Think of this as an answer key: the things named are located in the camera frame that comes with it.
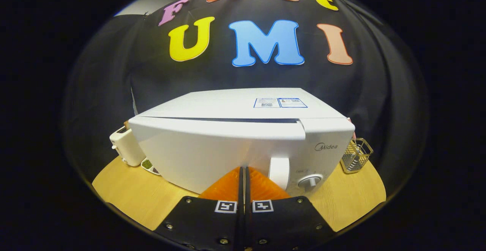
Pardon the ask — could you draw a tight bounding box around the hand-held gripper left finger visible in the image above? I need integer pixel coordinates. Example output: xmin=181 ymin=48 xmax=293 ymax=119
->
xmin=154 ymin=166 xmax=243 ymax=251

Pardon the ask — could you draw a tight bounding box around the white divided bean dish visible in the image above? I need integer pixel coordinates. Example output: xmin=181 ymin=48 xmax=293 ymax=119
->
xmin=140 ymin=158 xmax=162 ymax=176

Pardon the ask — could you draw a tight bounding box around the white toaster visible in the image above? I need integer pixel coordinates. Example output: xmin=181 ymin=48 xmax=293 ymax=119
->
xmin=109 ymin=126 xmax=147 ymax=167

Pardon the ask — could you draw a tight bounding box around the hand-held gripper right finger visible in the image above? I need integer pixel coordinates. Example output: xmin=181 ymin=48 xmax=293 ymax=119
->
xmin=245 ymin=166 xmax=336 ymax=251

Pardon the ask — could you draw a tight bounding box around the gold wire mesh holder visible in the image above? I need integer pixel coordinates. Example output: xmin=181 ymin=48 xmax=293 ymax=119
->
xmin=340 ymin=137 xmax=374 ymax=174

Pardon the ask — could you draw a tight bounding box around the white microwave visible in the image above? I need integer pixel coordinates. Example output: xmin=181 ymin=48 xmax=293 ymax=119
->
xmin=128 ymin=88 xmax=355 ymax=197

